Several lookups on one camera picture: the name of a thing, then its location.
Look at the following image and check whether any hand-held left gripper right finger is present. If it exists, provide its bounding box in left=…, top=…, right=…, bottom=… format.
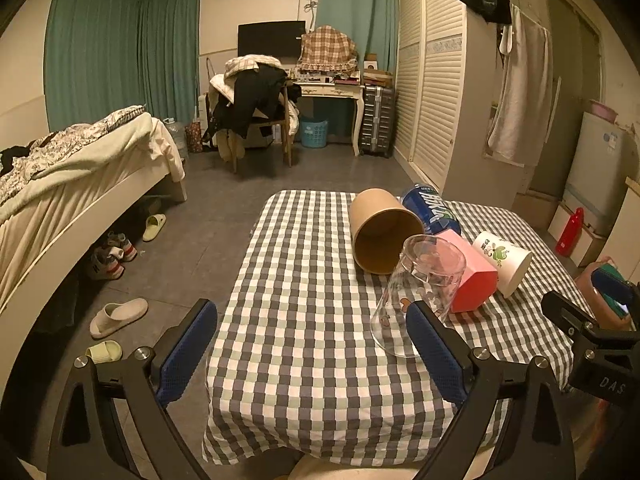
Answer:
left=405, top=302, right=576, bottom=480

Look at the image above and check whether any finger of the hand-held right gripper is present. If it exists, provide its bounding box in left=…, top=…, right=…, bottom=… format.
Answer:
left=541, top=290, right=603, bottom=343
left=591, top=264, right=640, bottom=320

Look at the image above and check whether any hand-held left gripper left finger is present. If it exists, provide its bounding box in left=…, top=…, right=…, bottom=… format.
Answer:
left=47, top=299, right=218, bottom=480

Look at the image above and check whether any clear glass cup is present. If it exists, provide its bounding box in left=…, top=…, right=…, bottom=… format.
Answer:
left=371, top=234, right=467, bottom=358

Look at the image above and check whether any white printed paper cup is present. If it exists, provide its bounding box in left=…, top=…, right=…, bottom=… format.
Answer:
left=472, top=231, right=533, bottom=299

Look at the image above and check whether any brown paper cup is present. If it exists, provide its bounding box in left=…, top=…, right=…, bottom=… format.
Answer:
left=349, top=188, right=426, bottom=276

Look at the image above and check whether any pink rounded object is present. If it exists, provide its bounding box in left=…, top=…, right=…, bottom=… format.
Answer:
left=574, top=257, right=632, bottom=331

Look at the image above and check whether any white storage box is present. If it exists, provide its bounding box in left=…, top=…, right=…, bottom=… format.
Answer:
left=547, top=200, right=609, bottom=267

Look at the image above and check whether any red bottle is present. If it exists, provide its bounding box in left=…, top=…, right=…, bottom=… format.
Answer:
left=555, top=207, right=585, bottom=257

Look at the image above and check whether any white slipper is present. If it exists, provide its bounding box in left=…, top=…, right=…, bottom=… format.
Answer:
left=90, top=298, right=149, bottom=339

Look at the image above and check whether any pale green slipper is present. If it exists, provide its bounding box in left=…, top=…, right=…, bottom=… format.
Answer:
left=85, top=340, right=123, bottom=363
left=142, top=213, right=167, bottom=242

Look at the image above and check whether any pink box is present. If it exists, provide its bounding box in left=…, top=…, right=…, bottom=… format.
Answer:
left=435, top=230, right=499, bottom=314

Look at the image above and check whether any white sneaker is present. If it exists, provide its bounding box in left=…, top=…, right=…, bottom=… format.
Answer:
left=102, top=232, right=138, bottom=262
left=87, top=250, right=126, bottom=281

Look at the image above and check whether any small white fridge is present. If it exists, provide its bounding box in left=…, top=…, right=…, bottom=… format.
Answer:
left=564, top=111, right=632, bottom=237

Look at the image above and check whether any grey checked tablecloth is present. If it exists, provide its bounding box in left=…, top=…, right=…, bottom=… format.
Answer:
left=202, top=190, right=576, bottom=466

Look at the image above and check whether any blue drink bottle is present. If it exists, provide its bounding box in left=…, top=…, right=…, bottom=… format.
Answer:
left=400, top=183, right=462, bottom=236

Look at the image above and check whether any pink plastic basin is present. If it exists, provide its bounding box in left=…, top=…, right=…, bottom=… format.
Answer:
left=587, top=99, right=621, bottom=121

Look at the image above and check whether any bed with cream sheet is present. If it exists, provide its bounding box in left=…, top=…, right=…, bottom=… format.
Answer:
left=0, top=105, right=188, bottom=313

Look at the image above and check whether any clear water jug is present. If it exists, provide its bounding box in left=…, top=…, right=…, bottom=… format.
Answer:
left=164, top=117, right=190, bottom=161

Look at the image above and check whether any dark red bag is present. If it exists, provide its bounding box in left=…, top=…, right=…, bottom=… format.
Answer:
left=184, top=120, right=204, bottom=155

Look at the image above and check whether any white towel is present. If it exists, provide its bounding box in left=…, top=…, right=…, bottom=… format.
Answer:
left=487, top=4, right=554, bottom=162

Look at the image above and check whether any grey suitcase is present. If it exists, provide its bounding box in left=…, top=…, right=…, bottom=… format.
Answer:
left=358, top=85, right=397, bottom=158

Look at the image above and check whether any floral patterned blanket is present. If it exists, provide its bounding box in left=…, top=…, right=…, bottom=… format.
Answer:
left=0, top=105, right=151, bottom=206

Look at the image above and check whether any blue plastic basket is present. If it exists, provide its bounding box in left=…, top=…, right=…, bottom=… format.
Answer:
left=299, top=117, right=330, bottom=149

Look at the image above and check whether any wooden chair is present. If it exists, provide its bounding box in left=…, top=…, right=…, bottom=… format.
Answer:
left=207, top=55, right=301, bottom=173

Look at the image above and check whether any white louvred wardrobe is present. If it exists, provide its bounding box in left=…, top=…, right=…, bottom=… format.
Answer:
left=395, top=0, right=551, bottom=197

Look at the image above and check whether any black jacket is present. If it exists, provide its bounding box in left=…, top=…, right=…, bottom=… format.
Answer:
left=202, top=64, right=287, bottom=143

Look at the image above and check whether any white desk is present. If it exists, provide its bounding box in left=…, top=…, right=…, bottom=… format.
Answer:
left=291, top=79, right=366, bottom=157

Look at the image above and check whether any cardboard box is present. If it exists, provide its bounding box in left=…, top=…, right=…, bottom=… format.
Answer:
left=362, top=53, right=394, bottom=87

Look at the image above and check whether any plaid cloth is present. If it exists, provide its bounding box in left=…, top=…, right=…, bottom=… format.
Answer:
left=298, top=25, right=360, bottom=74

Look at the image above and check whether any black monitor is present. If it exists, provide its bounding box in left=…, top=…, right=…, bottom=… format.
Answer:
left=237, top=21, right=307, bottom=59

